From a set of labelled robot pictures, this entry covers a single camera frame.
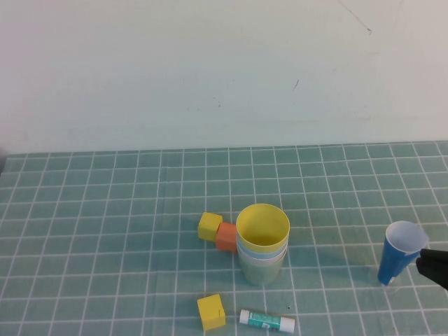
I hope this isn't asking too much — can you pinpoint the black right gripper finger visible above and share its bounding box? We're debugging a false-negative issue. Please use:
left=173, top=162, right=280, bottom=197
left=416, top=258, right=448, bottom=292
left=419, top=247, right=448, bottom=269

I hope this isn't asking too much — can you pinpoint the light blue plastic cup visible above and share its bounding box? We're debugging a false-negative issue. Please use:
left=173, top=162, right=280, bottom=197
left=237, top=237, right=290, bottom=262

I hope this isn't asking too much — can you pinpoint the pink plastic cup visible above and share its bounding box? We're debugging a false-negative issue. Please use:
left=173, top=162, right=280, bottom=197
left=237, top=246, right=288, bottom=269

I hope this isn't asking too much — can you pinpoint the yellow plastic cup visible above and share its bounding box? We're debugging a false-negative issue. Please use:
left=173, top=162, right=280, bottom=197
left=235, top=203, right=291, bottom=255

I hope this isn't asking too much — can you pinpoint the dark blue paper cone cup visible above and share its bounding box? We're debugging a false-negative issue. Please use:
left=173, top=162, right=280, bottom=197
left=377, top=220, right=431, bottom=286

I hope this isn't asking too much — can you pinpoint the pale green plastic cup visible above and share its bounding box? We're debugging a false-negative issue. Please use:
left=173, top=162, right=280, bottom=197
left=239, top=255, right=286, bottom=286

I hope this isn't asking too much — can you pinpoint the white green glue stick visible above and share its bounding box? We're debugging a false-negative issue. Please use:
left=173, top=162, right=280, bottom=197
left=239, top=309, right=296, bottom=333

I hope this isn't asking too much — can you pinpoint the orange cube block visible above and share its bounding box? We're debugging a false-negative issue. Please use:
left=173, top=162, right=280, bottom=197
left=215, top=223, right=239, bottom=253

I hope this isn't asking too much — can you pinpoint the notched yellow cube block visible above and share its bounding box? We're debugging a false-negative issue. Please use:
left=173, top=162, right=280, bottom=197
left=196, top=293, right=226, bottom=333

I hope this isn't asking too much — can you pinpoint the small yellow cube block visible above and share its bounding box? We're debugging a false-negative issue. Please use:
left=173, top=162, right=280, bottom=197
left=197, top=212, right=223, bottom=242

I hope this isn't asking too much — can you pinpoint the teal checked tablecloth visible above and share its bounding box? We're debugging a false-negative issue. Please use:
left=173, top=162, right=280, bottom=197
left=0, top=141, right=448, bottom=336

